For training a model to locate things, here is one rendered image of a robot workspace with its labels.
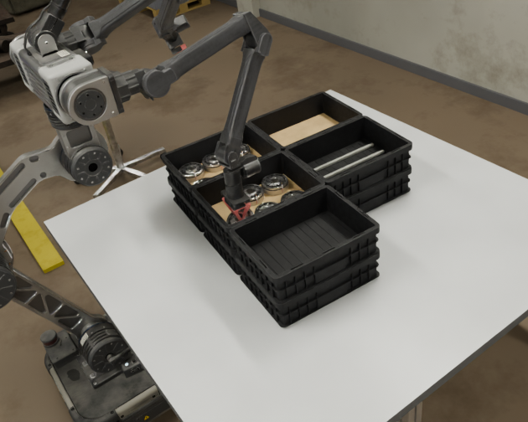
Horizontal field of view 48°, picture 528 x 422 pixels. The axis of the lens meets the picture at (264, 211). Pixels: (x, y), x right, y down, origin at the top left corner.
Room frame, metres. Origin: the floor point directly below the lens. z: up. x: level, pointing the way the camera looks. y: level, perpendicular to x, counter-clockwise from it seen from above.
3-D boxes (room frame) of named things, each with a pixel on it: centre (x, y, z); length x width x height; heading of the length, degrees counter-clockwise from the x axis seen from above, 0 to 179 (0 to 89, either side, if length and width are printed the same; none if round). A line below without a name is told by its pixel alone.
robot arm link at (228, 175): (1.64, 0.08, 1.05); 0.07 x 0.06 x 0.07; 120
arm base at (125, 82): (1.59, 0.35, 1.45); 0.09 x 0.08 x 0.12; 30
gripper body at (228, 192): (1.64, 0.09, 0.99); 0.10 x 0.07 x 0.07; 25
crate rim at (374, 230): (1.46, -0.12, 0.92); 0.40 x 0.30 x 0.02; 115
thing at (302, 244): (1.46, -0.12, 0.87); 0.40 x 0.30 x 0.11; 115
